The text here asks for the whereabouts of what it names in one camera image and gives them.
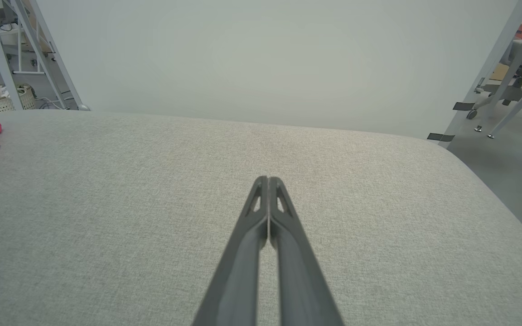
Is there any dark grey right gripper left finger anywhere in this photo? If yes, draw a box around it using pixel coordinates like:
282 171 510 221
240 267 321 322
192 176 270 326

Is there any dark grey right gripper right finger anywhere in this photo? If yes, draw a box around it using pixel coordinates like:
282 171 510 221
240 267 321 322
269 176 346 326

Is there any white partition panel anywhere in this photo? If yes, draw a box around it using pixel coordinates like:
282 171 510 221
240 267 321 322
30 0 522 139

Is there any grey office chair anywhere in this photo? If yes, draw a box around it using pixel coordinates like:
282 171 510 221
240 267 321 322
466 40 522 140

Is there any brown cardboard box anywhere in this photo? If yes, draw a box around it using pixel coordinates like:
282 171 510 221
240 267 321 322
490 63 522 87

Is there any white desk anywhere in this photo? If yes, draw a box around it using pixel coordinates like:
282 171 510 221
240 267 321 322
0 23 54 76

